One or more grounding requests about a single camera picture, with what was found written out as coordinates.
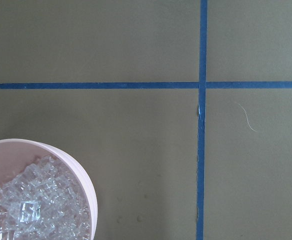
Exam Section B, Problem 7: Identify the pile of clear ice cubes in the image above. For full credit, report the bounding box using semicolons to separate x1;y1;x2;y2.
0;155;92;240

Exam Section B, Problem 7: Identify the pink bowl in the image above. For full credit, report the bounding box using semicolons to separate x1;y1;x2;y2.
0;138;98;240

